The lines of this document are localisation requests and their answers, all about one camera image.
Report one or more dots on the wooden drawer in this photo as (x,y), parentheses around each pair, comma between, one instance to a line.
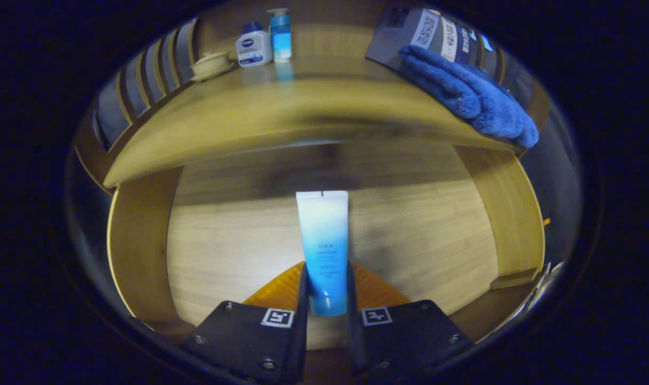
(223,256)

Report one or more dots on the white spine book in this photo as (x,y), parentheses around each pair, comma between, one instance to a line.
(448,40)

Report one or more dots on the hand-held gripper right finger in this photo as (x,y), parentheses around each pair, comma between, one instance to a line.
(404,337)

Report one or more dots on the blue pump bottle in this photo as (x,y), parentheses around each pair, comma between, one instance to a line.
(280,35)

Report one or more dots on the cream lidded teacup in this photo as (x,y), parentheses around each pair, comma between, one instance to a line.
(211,64)

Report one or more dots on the blue towel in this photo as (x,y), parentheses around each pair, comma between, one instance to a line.
(463,91)

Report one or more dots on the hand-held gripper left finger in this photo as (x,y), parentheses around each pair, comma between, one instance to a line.
(249,337)

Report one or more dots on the grey blue book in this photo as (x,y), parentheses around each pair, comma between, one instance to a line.
(388,37)

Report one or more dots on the blue white tube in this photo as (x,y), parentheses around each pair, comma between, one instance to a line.
(322,240)

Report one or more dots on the dark blue book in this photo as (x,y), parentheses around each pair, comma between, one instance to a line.
(471,45)

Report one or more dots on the wooden countertop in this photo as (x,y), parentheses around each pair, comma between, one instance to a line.
(303,96)

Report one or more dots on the white bottle blue cap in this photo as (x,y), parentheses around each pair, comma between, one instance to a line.
(253,48)

